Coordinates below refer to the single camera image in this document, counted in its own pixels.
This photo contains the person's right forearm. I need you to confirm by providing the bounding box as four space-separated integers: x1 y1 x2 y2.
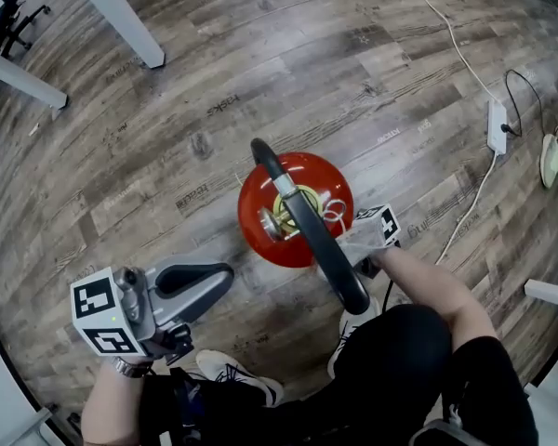
370 245 476 335

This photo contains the white power cable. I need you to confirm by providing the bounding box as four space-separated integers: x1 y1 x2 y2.
401 0 499 107
433 151 500 267

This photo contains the person's white shoe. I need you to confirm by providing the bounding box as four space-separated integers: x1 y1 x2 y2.
194 348 286 409
326 295 383 381

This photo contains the person's black shirt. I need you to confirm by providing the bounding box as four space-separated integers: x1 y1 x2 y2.
445 335 539 446

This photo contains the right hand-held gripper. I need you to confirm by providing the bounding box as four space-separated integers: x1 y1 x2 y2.
341 203 401 278

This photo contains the silver wristwatch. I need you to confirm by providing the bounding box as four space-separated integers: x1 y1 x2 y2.
111 356 154 381

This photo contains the person's leg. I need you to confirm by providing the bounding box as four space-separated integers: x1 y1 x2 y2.
333 303 453 446
138 368 309 446

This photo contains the black waist strap pack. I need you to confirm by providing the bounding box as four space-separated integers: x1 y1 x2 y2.
166 366 206 446

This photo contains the black plugged cable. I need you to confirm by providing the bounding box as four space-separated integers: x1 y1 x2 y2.
498 68 548 139

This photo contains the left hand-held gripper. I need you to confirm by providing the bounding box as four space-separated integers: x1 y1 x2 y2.
70 256 235 366

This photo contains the person's left leg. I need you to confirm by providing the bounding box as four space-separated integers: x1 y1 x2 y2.
138 368 309 446

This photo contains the red fire extinguisher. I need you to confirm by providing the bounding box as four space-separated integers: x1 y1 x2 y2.
237 137 371 316

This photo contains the white power strip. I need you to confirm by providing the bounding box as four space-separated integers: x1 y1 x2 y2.
486 99 510 155

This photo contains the person's right leg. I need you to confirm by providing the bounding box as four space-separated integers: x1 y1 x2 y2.
333 303 453 446

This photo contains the black office chair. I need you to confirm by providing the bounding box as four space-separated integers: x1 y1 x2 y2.
0 0 53 58

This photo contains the person's left white shoe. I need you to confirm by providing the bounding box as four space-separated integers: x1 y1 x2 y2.
194 348 286 409

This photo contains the person's right white shoe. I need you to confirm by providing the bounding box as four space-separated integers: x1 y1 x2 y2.
326 295 383 381

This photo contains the person's left forearm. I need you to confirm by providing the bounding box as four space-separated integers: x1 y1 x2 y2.
80 360 155 446

